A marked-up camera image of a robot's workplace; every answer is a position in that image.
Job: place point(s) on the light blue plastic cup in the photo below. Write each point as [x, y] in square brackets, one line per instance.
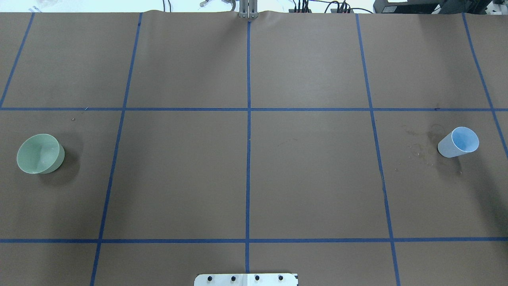
[460, 141]

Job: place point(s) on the green ceramic bowl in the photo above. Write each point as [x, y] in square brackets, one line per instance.
[40, 154]

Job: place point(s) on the black box with label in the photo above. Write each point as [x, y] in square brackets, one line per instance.
[404, 8]

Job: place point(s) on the aluminium frame post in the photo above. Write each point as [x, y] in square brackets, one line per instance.
[248, 9]

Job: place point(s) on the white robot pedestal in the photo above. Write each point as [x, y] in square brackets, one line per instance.
[247, 279]

